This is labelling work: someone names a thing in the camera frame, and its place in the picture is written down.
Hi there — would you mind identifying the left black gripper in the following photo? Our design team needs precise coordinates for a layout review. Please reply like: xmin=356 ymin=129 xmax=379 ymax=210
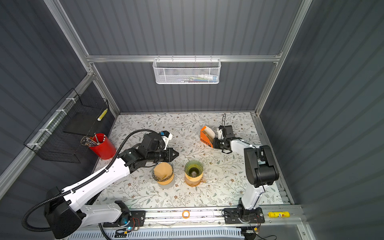
xmin=146 ymin=146 xmax=180 ymax=164

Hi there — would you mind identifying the grey glass dripper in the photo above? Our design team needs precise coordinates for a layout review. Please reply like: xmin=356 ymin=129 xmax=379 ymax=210
xmin=151 ymin=161 xmax=175 ymax=183

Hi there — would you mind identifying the green glass dripper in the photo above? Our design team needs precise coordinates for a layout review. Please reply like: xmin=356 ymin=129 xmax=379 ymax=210
xmin=184 ymin=160 xmax=204 ymax=178

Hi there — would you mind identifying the orange glass pitcher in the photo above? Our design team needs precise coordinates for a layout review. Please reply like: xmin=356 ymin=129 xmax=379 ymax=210
xmin=185 ymin=176 xmax=207 ymax=187

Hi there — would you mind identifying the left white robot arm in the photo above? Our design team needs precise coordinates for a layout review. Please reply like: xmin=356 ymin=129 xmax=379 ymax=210
xmin=44 ymin=130 xmax=179 ymax=239

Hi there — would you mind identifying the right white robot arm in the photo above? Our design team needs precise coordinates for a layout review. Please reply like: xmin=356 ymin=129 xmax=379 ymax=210
xmin=213 ymin=138 xmax=280 ymax=210

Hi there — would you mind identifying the orange coffee filter box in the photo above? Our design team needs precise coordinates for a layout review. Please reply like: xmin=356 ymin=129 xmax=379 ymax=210
xmin=200 ymin=126 xmax=215 ymax=148

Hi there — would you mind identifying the orange tape roll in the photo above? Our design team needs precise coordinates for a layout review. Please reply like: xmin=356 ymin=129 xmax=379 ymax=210
xmin=182 ymin=210 xmax=190 ymax=219

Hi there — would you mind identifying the red cup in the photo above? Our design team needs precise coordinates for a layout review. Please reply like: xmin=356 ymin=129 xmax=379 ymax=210
xmin=89 ymin=133 xmax=117 ymax=160

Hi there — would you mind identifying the yellow marker in basket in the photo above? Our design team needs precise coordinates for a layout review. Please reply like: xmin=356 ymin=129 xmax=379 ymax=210
xmin=97 ymin=108 xmax=109 ymax=122

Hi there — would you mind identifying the yellow glue stick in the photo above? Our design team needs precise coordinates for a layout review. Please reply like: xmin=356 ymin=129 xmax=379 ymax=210
xmin=268 ymin=212 xmax=291 ymax=218

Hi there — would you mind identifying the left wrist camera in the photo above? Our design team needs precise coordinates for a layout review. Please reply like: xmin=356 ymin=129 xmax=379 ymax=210
xmin=160 ymin=131 xmax=173 ymax=150

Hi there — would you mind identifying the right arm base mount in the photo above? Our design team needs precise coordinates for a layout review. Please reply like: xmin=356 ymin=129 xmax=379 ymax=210
xmin=221 ymin=207 xmax=265 ymax=225

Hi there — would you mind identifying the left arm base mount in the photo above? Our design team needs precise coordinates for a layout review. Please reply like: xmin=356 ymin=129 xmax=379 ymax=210
xmin=103 ymin=211 xmax=146 ymax=228

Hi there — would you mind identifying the white wire basket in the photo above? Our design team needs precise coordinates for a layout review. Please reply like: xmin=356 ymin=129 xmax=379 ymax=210
xmin=153 ymin=60 xmax=222 ymax=85

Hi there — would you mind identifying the black wire basket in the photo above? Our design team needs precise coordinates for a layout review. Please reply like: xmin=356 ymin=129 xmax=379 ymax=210
xmin=24 ymin=89 xmax=112 ymax=164

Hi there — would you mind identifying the black corrugated cable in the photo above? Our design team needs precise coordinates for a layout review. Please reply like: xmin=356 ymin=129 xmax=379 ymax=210
xmin=21 ymin=128 xmax=160 ymax=233

